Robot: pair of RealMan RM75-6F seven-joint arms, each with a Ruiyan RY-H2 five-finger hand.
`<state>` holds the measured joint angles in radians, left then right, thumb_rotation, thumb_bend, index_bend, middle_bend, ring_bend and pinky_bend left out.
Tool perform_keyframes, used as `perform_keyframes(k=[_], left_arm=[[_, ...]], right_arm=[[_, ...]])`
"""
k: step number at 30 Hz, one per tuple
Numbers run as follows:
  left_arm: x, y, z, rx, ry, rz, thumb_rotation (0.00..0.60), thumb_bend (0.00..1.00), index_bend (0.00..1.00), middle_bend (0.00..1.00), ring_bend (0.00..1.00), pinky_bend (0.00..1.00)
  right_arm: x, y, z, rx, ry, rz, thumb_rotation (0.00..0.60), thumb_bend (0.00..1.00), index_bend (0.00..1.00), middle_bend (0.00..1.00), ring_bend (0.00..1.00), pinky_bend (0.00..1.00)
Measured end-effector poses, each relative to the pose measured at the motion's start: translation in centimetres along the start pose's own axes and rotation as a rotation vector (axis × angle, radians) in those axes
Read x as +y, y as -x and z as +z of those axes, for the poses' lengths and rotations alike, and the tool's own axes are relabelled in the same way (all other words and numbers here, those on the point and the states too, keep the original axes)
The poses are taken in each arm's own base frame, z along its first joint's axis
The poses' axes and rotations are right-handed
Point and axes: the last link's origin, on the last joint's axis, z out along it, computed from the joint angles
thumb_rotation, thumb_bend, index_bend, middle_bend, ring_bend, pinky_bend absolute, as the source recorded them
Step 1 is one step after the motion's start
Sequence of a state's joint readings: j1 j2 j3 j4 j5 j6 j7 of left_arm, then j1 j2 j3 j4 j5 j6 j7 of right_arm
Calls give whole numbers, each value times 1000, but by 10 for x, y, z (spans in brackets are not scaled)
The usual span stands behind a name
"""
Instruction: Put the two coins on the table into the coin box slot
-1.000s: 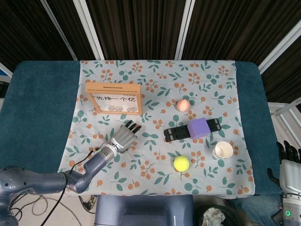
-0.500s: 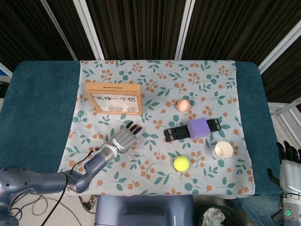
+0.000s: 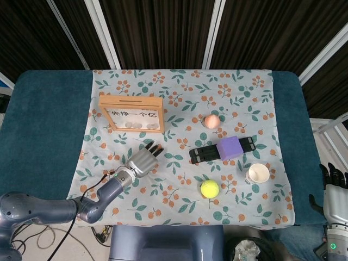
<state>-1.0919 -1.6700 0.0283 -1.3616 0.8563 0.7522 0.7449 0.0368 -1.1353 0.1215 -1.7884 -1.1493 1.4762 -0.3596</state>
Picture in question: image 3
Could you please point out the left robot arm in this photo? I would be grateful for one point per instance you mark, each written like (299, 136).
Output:
(54, 209)

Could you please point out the purple foam cube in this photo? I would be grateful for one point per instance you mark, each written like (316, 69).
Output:
(229, 148)

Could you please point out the black trash bin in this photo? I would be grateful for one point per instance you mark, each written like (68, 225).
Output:
(250, 248)

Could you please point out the floral print tablecloth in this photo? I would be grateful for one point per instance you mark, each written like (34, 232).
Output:
(176, 89)

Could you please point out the blue denim fabric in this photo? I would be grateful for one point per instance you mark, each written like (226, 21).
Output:
(296, 242)

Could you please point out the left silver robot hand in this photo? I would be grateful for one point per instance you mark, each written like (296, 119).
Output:
(142, 163)

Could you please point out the white partition post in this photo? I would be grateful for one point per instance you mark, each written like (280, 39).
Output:
(323, 55)
(105, 35)
(70, 35)
(213, 35)

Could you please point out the pink ball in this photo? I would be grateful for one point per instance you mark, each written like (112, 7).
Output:
(212, 121)

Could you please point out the wooden frame money box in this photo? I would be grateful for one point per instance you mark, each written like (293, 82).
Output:
(130, 104)

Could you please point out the white paper cup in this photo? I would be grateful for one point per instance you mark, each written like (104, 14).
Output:
(257, 174)

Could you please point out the teal table cover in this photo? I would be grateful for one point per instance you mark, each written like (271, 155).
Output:
(46, 122)

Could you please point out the white metal rack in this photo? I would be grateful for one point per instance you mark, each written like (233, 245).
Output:
(326, 126)

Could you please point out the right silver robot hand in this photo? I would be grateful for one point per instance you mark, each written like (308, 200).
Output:
(335, 201)

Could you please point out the blue-grey robot torso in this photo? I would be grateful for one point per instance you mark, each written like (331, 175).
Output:
(166, 244)

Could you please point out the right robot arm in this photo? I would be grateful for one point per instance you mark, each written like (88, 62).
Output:
(337, 244)

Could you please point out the yellow tennis ball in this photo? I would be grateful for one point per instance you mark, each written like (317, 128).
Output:
(210, 188)

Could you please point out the black plug adapter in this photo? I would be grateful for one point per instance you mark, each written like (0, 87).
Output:
(101, 235)

